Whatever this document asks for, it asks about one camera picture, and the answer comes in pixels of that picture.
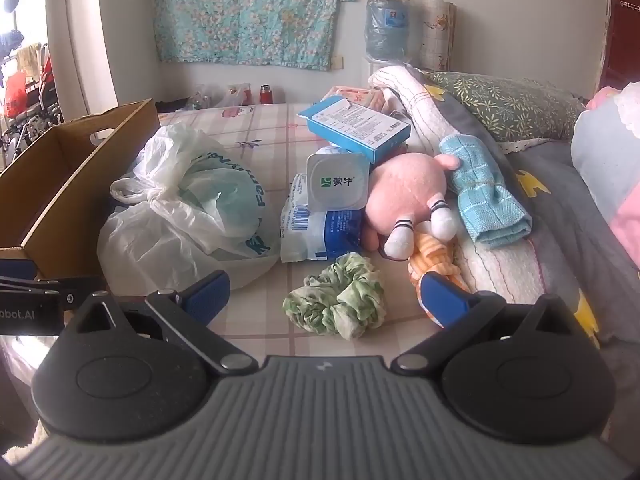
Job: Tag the wheelchair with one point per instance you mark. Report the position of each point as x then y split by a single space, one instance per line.
30 120

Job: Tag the teal floral wall cloth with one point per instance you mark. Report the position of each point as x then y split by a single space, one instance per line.
240 10

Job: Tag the clear plastic bag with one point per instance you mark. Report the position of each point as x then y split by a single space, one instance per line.
205 99

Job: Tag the blue medicine box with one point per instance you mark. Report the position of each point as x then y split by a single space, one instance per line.
350 125

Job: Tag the checked pink bed sheet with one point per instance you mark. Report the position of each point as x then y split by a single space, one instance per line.
260 170

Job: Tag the orange striped plush toy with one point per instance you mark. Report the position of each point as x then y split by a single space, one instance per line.
435 260

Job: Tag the white yogurt cup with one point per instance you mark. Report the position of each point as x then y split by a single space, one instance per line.
337 180

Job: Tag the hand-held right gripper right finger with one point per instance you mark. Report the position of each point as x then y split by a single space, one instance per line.
445 302

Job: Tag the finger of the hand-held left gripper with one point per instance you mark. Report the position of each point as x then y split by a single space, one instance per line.
17 269

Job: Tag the grey quilt yellow pattern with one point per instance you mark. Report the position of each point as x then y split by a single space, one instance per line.
565 210

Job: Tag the pink wet wipes pack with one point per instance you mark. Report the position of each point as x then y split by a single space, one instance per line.
357 95

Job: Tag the green leaf pattern pillow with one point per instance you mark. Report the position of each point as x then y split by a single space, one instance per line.
500 105

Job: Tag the white blue wet wipes pack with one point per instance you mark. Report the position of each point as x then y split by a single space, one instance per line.
320 235

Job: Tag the dark red door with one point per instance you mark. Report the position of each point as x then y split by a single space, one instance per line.
625 50

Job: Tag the pink white pillow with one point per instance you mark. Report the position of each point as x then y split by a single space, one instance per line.
610 160

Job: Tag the brown cardboard box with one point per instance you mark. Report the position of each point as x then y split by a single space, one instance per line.
100 175

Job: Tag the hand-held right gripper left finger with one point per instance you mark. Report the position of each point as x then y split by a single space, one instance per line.
207 296

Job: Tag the wall socket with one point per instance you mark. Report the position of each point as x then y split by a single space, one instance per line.
338 63

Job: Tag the rolled patterned mat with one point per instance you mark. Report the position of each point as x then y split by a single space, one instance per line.
435 35

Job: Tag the white plastic bag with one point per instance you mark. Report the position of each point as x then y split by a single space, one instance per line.
165 220

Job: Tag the white striped blanket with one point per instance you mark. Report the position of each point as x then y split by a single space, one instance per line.
510 270

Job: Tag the red thermos bottle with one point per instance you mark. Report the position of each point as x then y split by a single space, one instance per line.
264 96

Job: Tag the green scrunchie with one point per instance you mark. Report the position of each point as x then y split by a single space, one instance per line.
330 295

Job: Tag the dark cloth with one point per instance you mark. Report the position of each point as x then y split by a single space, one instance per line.
172 106

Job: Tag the light blue towel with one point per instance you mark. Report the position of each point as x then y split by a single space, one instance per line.
480 195

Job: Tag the blue water jug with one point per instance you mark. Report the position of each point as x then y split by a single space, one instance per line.
387 30

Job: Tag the red plastic bag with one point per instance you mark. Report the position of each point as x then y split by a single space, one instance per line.
14 95

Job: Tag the pink plush toy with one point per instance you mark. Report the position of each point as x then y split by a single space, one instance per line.
400 185

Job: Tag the white red package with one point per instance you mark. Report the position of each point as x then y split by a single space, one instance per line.
237 96

